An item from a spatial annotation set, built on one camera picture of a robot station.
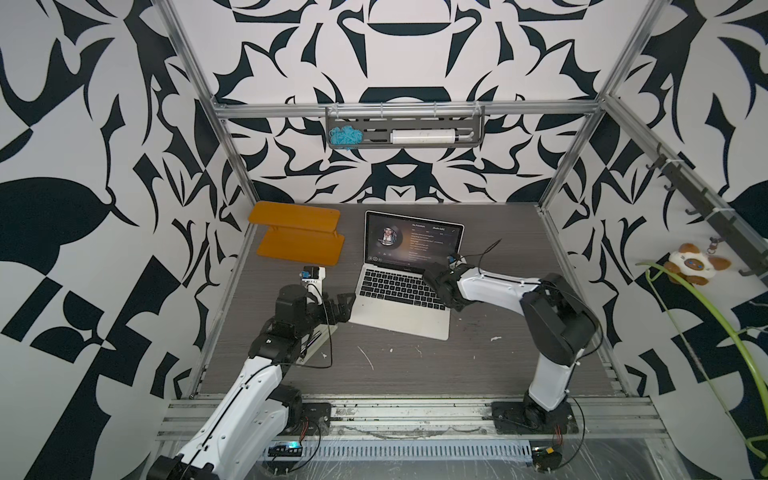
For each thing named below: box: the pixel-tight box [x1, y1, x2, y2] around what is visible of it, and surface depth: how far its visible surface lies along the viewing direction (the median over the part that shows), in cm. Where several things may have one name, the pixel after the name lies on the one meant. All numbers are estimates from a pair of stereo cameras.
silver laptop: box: [348, 210, 465, 341], surface depth 96 cm
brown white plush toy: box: [664, 243, 731, 286], surface depth 62 cm
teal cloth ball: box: [329, 125, 364, 151], surface depth 93 cm
